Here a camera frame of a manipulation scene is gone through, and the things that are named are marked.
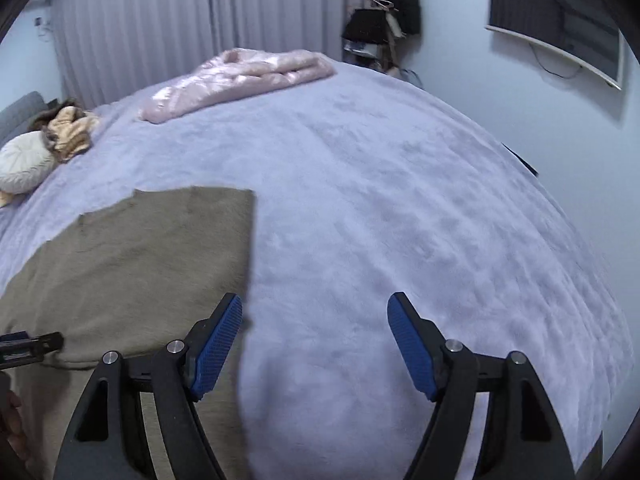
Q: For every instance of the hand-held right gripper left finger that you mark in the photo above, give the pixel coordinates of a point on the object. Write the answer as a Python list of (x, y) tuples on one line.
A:
[(217, 345)]

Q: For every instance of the pale pleated curtain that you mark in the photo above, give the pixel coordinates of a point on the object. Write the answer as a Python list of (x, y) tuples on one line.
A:
[(150, 20)]

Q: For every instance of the white fluffy blanket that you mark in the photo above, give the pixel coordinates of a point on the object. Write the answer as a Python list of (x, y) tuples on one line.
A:
[(375, 185)]

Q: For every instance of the wall television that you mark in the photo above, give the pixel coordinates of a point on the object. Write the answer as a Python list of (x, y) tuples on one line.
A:
[(550, 15)]

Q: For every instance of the grey headboard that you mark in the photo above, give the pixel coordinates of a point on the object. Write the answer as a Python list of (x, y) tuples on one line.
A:
[(20, 110)]

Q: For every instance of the person's left hand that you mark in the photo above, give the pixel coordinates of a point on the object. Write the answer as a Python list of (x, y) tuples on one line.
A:
[(12, 425)]

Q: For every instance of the pink satin blanket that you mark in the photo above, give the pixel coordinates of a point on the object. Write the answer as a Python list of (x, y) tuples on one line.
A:
[(225, 80)]

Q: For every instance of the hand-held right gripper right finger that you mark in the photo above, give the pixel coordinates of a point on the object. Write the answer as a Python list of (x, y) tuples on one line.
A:
[(412, 345)]

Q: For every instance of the taupe knit garment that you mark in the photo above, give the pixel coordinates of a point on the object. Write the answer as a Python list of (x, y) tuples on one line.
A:
[(150, 260)]

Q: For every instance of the clothes rack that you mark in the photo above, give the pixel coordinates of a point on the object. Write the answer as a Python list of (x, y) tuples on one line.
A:
[(386, 57)]

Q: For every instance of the beige crumpled cloth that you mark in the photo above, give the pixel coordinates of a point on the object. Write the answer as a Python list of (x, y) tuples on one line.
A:
[(70, 130)]

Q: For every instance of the black bag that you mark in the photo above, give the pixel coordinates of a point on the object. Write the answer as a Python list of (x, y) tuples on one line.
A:
[(365, 25)]

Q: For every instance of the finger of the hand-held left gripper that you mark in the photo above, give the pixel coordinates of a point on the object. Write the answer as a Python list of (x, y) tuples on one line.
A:
[(35, 344)]

